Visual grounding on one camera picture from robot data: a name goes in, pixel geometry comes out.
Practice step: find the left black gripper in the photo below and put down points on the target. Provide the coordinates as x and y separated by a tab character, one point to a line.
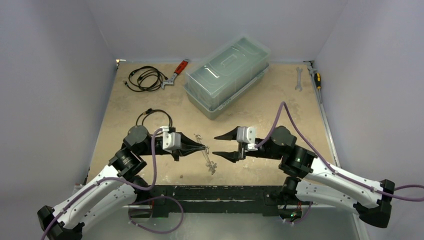
188	146

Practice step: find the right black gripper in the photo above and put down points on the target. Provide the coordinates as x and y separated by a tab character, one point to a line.
239	148

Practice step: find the white oval keyring holder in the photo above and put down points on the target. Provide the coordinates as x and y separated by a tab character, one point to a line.
209	164

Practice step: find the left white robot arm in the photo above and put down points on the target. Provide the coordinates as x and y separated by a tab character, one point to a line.
132	170

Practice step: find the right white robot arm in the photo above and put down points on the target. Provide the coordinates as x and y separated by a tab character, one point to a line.
309	179

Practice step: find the clear plastic storage box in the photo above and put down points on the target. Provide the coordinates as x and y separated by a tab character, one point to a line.
224	75

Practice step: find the silver open-end spanner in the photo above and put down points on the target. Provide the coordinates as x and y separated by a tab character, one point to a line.
298	86

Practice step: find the yellow black screwdriver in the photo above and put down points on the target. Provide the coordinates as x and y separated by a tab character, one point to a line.
317	81

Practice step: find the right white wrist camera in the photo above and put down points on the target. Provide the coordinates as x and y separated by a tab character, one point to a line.
246	138

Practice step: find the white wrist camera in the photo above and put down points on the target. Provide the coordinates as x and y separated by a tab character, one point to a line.
171	140
246	138

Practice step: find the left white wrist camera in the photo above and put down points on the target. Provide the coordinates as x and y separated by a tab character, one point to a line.
171	140

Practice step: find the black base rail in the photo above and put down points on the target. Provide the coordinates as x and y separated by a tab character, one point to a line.
266	200

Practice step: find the red handled adjustable wrench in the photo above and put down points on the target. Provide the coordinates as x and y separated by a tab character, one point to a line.
176	73

